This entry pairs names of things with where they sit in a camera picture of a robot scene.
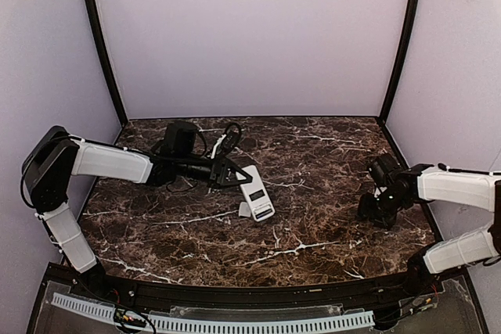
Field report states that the white battery cover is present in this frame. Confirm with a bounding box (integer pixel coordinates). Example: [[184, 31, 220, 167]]
[[238, 202, 252, 217]]

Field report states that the white remote control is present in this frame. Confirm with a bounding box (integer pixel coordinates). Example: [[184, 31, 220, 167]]
[[240, 165, 276, 222]]

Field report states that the blue battery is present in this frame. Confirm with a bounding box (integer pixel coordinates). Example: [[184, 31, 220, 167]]
[[255, 209, 275, 221]]

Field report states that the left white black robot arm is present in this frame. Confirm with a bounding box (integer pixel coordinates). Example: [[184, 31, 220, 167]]
[[20, 120, 254, 281]]

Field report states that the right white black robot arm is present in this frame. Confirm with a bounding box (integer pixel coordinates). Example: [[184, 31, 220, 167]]
[[357, 153, 500, 295]]

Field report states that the green circuit board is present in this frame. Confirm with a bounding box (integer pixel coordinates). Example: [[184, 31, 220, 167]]
[[113, 309, 146, 329]]

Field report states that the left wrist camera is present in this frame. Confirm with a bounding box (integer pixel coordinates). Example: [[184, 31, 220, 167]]
[[210, 122, 242, 159]]

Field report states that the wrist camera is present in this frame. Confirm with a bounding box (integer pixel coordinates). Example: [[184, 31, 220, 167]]
[[367, 153, 401, 187], [210, 122, 242, 159]]

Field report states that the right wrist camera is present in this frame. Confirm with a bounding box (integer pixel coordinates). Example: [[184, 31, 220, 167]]
[[367, 153, 401, 187]]

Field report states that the white slotted cable duct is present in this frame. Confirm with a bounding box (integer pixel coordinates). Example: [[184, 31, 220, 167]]
[[50, 293, 375, 333]]

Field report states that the right black frame post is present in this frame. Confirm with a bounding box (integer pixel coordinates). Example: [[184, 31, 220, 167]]
[[378, 0, 419, 125]]

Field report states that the black frame post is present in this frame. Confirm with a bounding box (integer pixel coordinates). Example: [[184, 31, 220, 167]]
[[84, 0, 128, 127], [378, 0, 419, 125]]

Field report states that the black front rail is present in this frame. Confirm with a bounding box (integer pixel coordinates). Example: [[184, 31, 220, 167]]
[[105, 273, 408, 307]]

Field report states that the left black frame post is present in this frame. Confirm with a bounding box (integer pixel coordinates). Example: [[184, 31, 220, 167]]
[[84, 0, 128, 127]]

